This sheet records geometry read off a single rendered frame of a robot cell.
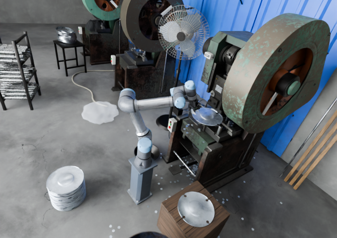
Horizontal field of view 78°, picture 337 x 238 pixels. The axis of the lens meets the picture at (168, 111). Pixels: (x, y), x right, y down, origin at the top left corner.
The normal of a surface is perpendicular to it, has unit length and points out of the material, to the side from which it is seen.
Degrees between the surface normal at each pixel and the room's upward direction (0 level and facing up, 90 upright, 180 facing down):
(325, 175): 90
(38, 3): 90
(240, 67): 73
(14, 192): 0
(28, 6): 90
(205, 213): 0
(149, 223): 0
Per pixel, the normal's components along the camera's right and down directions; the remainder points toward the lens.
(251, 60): -0.69, -0.17
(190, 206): 0.15, -0.82
